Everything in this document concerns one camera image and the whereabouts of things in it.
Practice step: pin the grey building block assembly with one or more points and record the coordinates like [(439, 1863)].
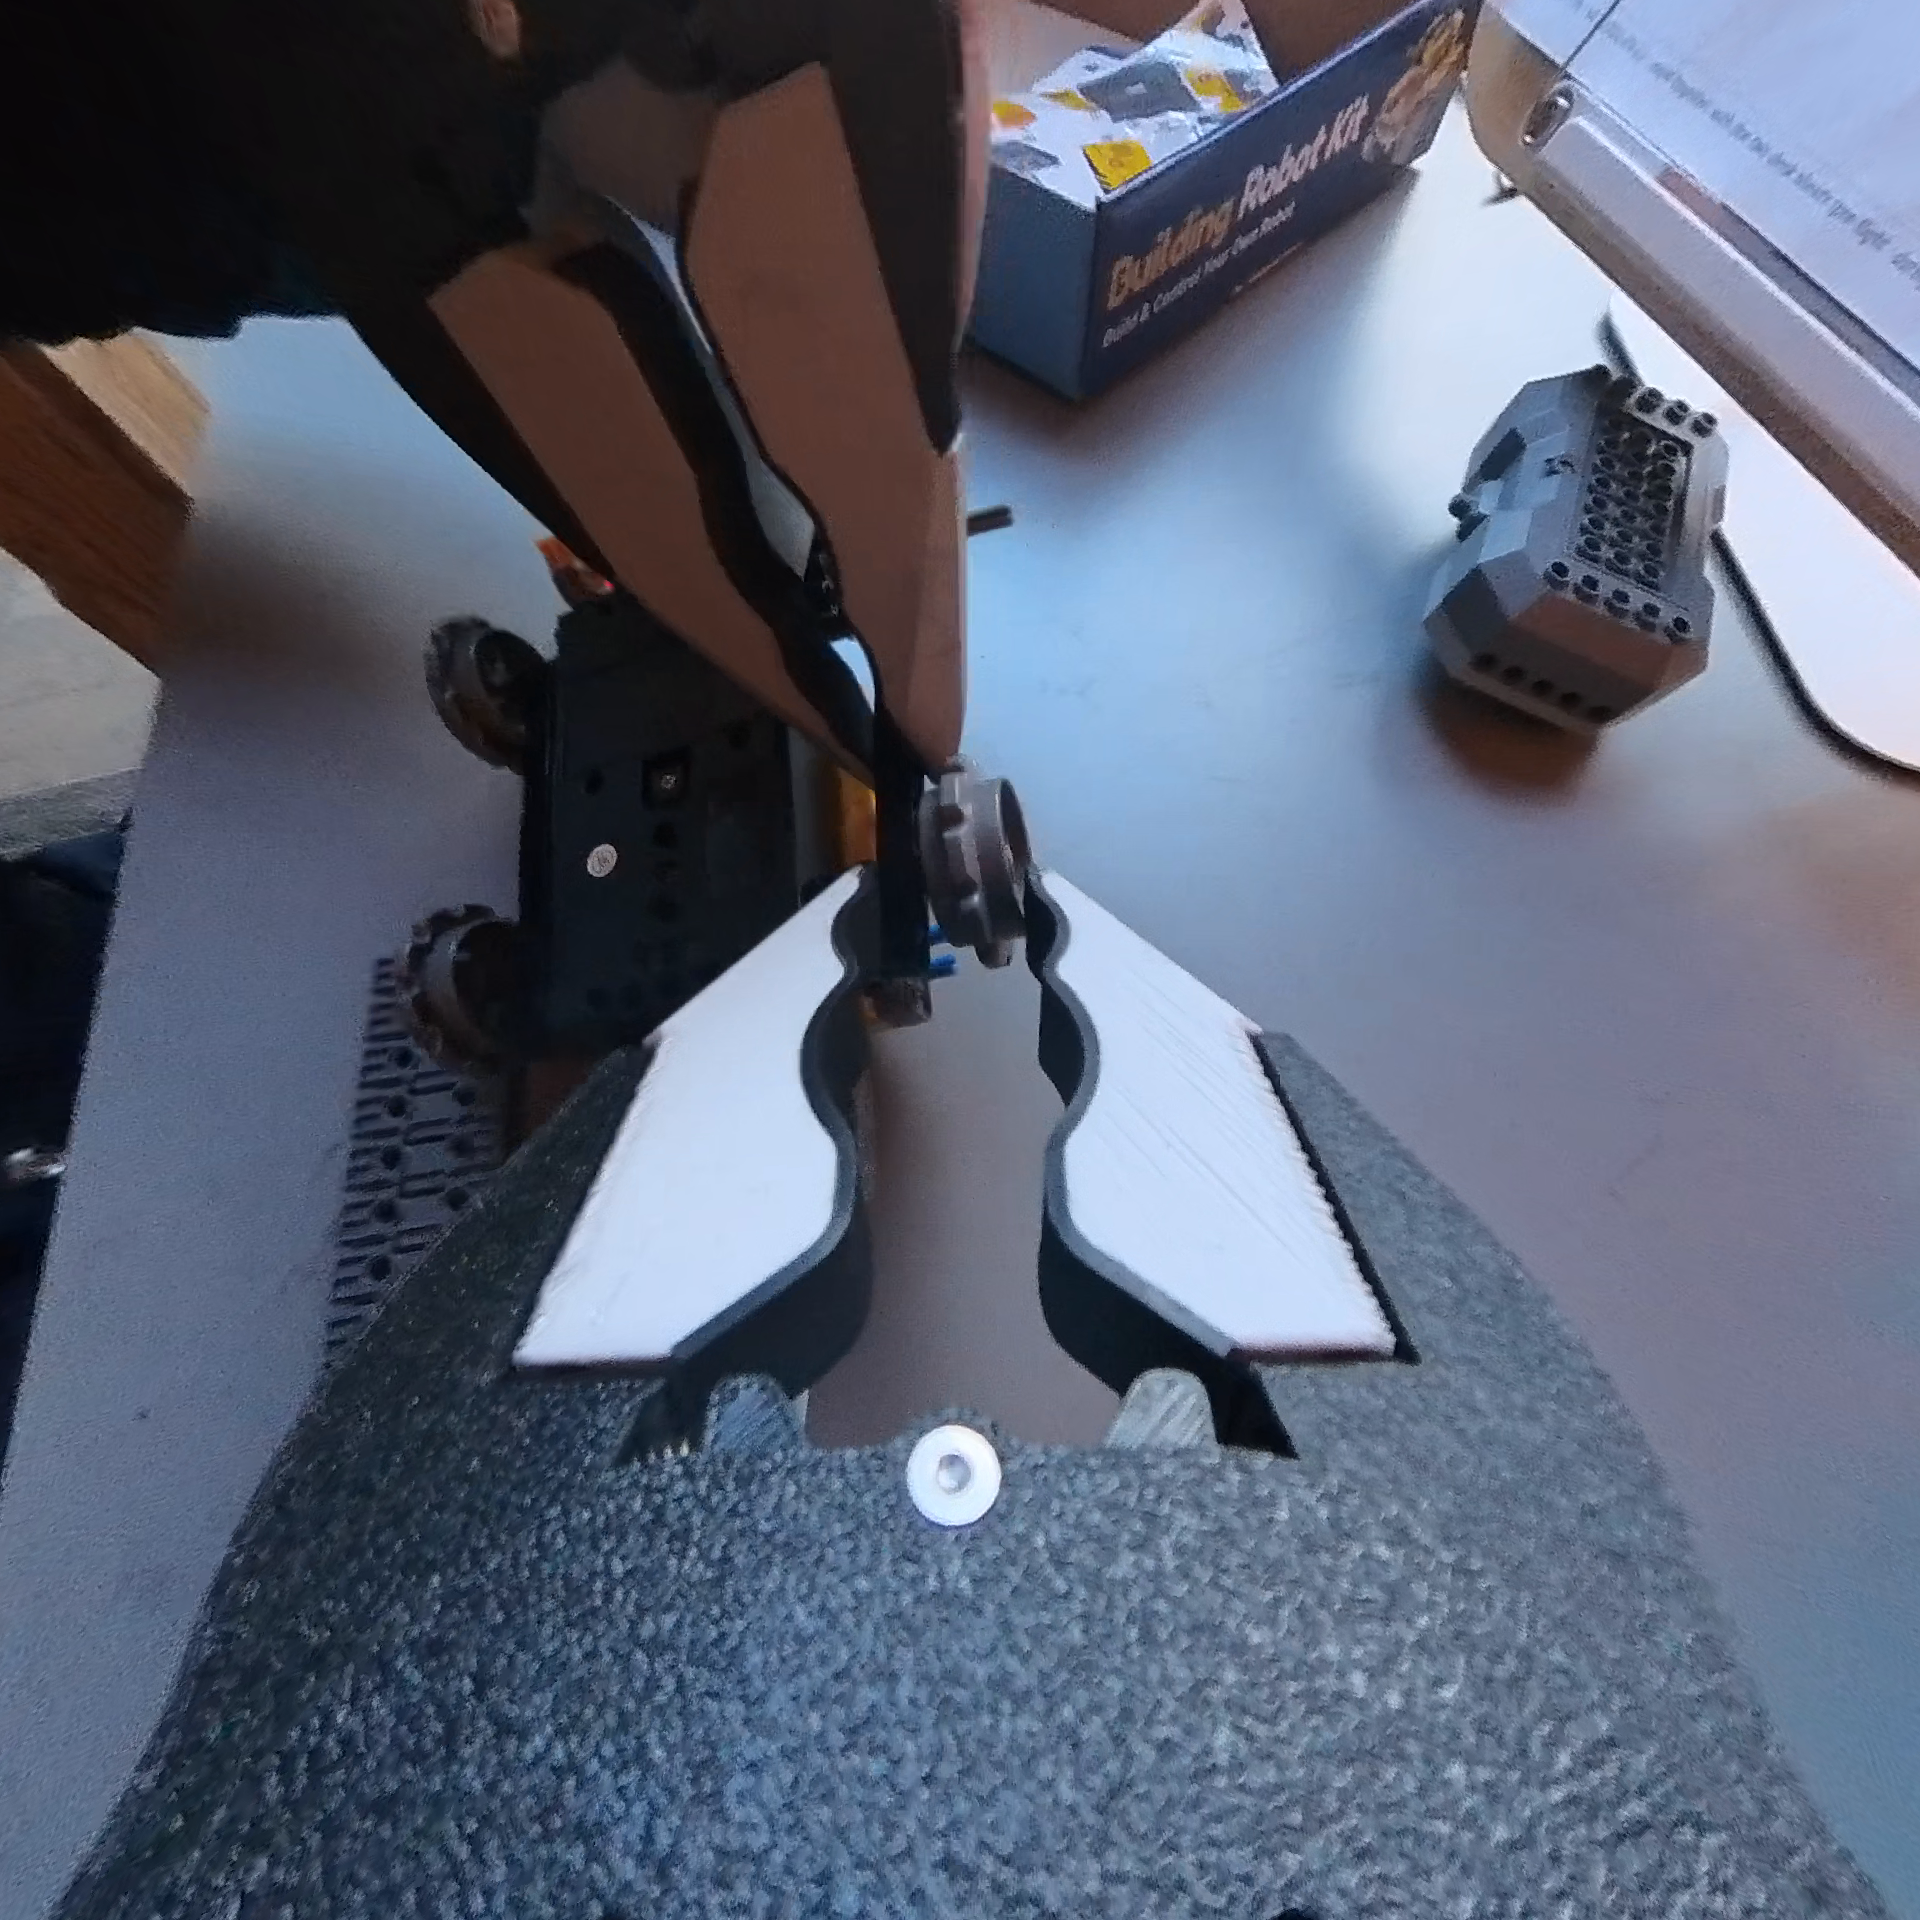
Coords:
[(1588, 569)]

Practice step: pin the instruction sheet on stand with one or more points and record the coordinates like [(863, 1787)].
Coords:
[(1650, 240)]

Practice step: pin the flat grey track strip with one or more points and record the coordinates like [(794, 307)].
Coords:
[(404, 1185)]

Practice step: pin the grey cardboard box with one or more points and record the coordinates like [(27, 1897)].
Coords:
[(1243, 224)]

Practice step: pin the person's upper body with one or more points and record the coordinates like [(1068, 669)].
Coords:
[(44, 1049)]

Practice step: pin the printed instruction sheet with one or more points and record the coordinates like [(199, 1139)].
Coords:
[(1800, 149)]

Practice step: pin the wooden partition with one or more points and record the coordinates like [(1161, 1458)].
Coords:
[(89, 495)]

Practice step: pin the yellow black toy car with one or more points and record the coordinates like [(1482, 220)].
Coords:
[(645, 839)]

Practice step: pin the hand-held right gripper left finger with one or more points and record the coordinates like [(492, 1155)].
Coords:
[(705, 1185)]

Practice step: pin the grey toothed wheel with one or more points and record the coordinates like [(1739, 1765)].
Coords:
[(968, 884)]

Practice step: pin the yellow grey instruction leaflet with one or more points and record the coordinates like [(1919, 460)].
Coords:
[(1140, 89)]

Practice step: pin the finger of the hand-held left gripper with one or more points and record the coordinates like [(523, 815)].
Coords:
[(825, 330), (585, 405)]

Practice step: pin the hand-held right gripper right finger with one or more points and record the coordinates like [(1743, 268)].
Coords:
[(1213, 1185)]

